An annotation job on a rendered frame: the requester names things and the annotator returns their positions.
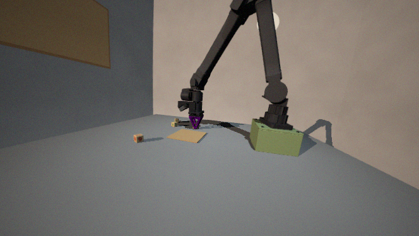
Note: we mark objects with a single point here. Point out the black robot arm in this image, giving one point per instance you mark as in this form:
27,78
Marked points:
276,92

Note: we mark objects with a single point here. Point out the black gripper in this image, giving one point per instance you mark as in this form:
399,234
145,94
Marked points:
198,114

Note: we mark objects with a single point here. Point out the tan flat mat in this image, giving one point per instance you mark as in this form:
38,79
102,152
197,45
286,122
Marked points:
187,135

